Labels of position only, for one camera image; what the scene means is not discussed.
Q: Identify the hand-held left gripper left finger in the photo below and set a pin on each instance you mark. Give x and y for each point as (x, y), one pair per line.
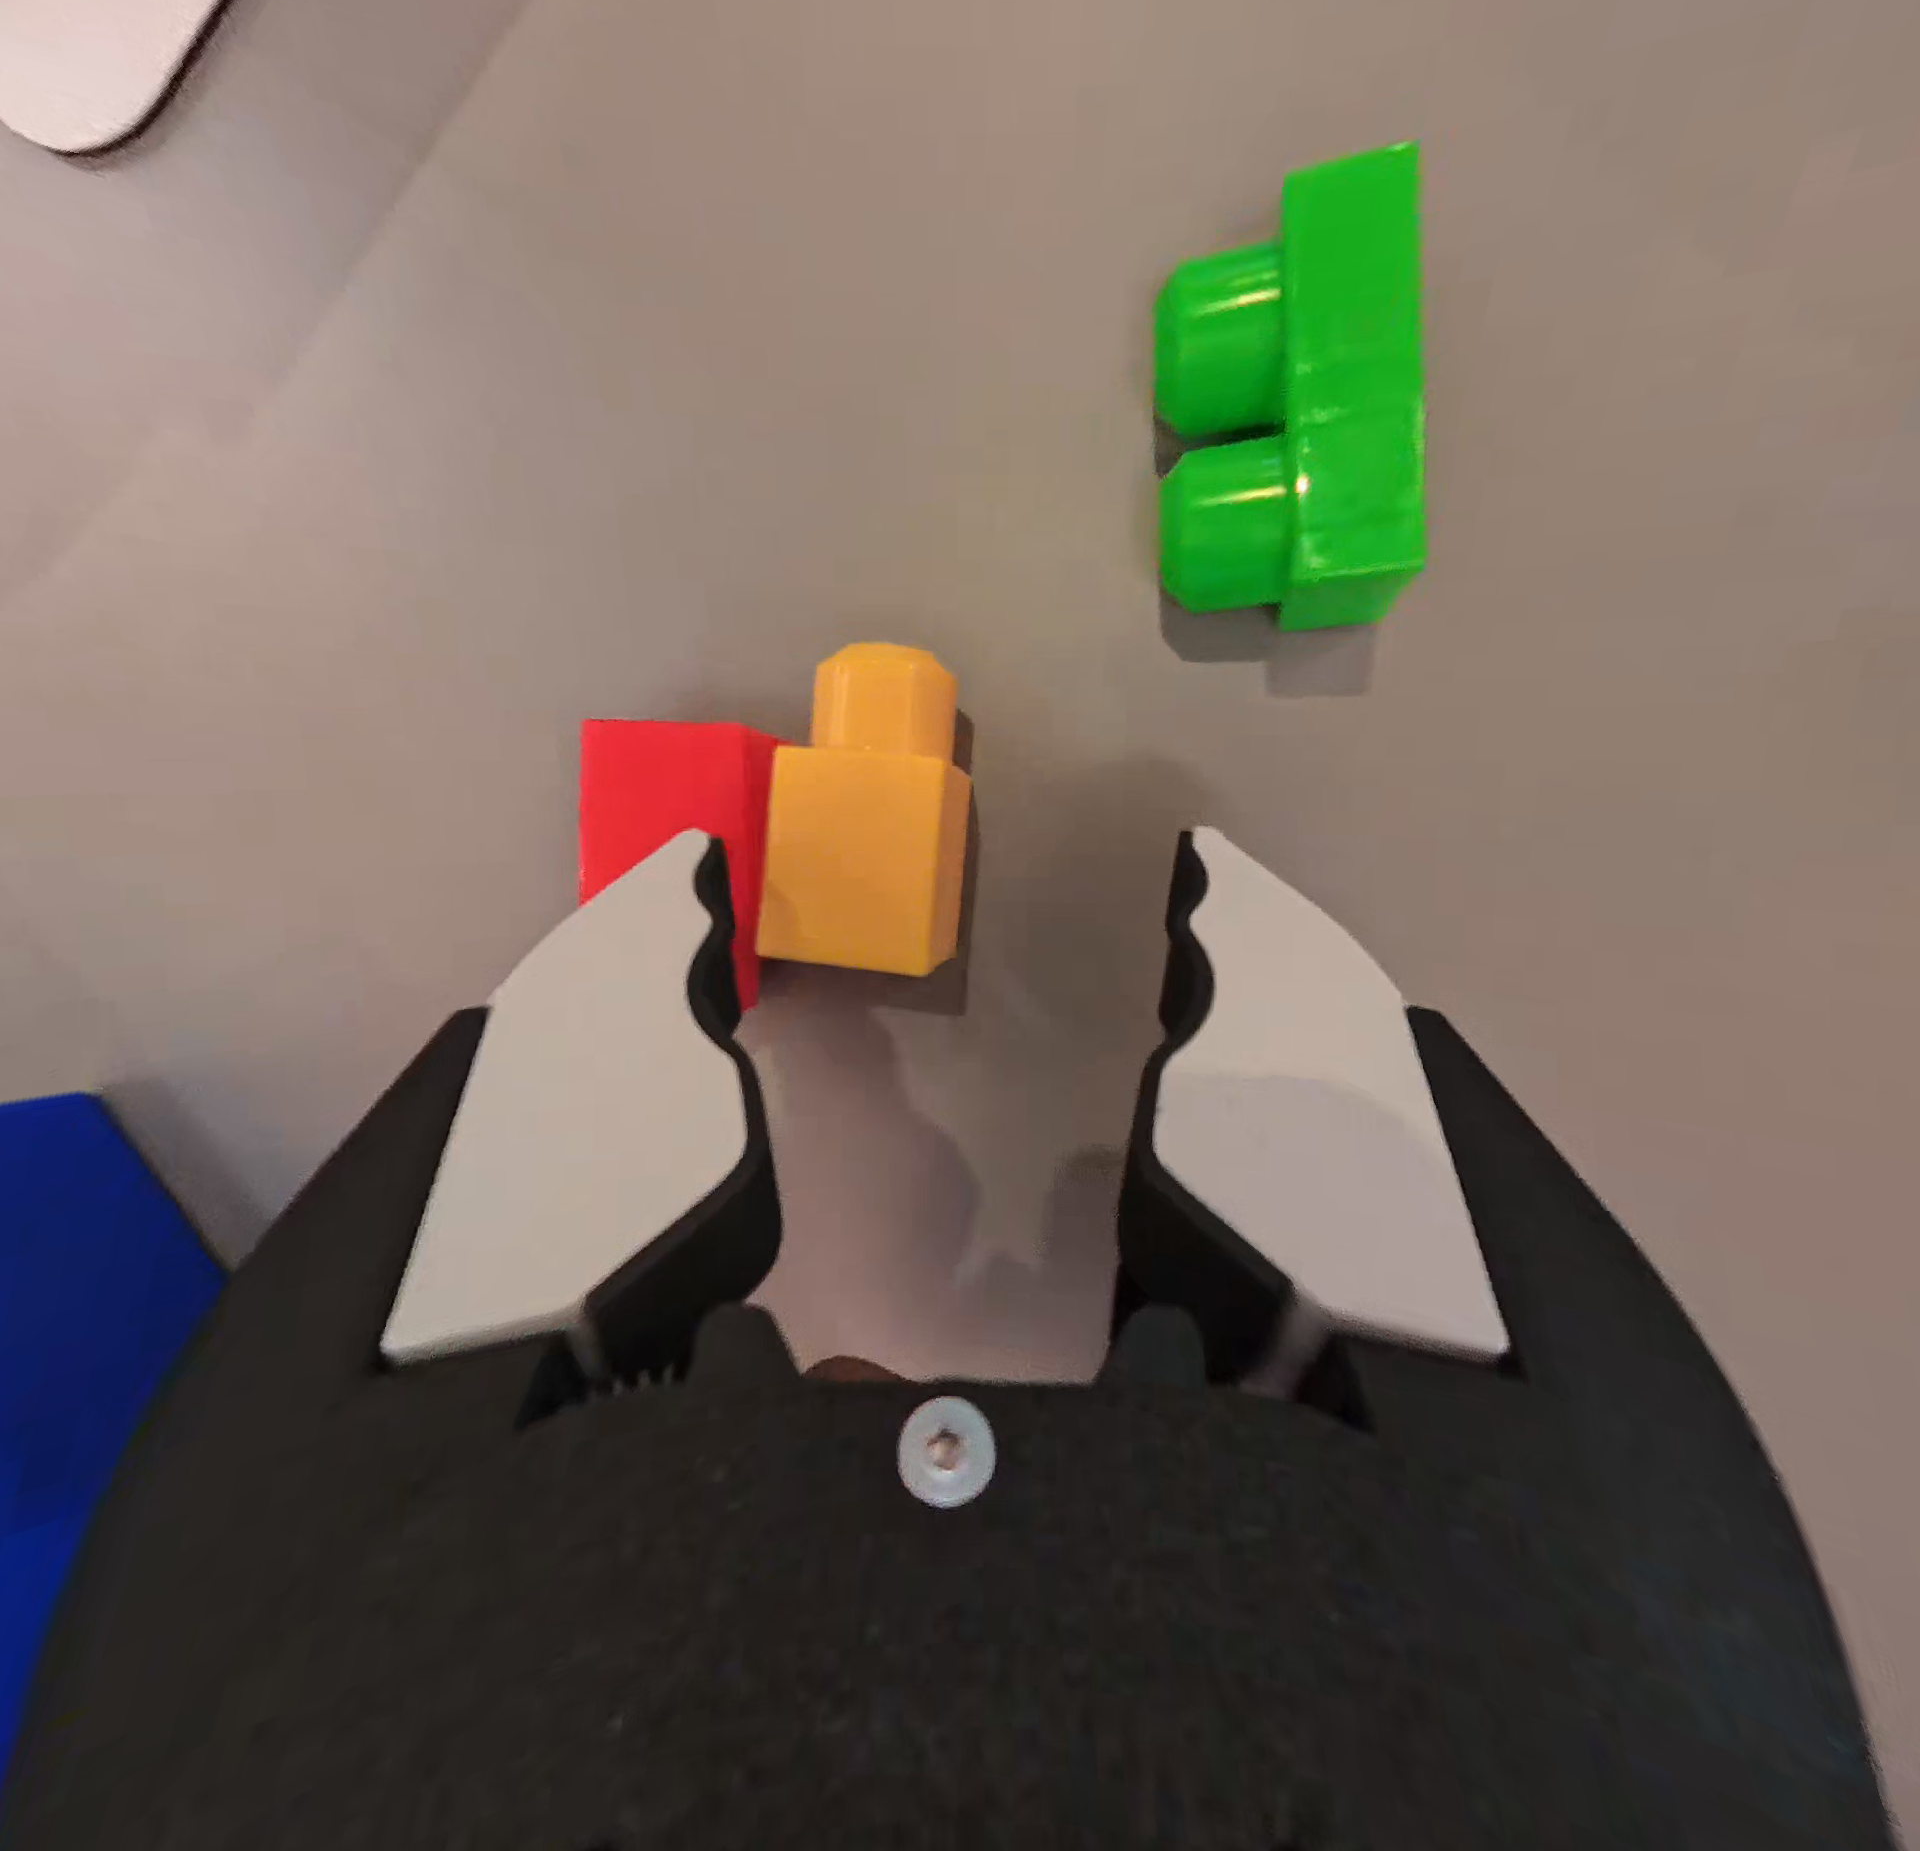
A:
(586, 1117)

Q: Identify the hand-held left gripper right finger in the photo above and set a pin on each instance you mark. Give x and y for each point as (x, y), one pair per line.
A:
(1323, 1133)

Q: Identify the red single-stud block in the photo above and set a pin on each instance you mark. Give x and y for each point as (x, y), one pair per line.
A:
(661, 786)

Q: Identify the yellow single-stud block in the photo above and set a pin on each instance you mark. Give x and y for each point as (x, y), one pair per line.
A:
(862, 863)

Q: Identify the blue plastic bin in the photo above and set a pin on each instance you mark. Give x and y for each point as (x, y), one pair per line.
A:
(75, 1359)

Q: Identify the green two-stud block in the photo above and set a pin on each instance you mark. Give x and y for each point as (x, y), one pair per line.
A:
(1353, 382)

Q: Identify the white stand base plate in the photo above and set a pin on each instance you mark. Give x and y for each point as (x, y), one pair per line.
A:
(91, 23)

